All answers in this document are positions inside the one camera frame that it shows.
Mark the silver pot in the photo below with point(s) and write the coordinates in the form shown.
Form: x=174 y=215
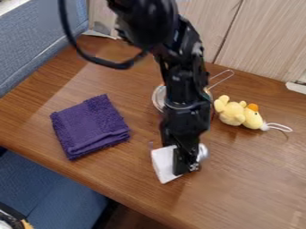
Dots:
x=158 y=97

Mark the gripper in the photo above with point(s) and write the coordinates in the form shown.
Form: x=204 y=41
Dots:
x=185 y=122

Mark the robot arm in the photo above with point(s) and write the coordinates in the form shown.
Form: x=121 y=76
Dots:
x=179 y=68

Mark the purple cloth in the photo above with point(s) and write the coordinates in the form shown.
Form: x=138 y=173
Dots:
x=89 y=126

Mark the white object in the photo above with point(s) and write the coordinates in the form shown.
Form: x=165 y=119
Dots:
x=297 y=87

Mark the yellow plush duck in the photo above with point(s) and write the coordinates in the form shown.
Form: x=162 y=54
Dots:
x=237 y=114

